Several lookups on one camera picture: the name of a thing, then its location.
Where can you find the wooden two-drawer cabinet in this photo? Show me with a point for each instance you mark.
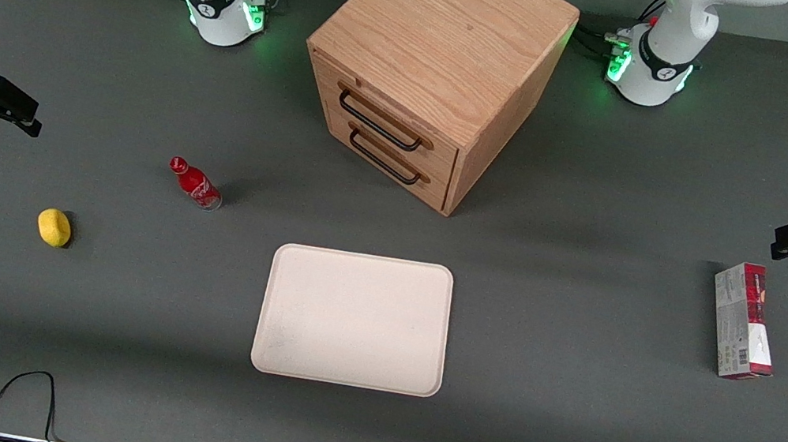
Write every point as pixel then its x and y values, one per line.
pixel 450 30

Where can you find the yellow lemon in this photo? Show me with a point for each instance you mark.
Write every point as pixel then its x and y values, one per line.
pixel 53 227

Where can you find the beige rectangular tray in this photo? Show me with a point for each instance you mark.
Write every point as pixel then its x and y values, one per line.
pixel 354 318

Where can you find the grey and red carton box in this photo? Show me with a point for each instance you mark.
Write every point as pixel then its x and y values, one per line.
pixel 738 327

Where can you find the red soda bottle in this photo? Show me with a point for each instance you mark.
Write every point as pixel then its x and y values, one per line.
pixel 196 185

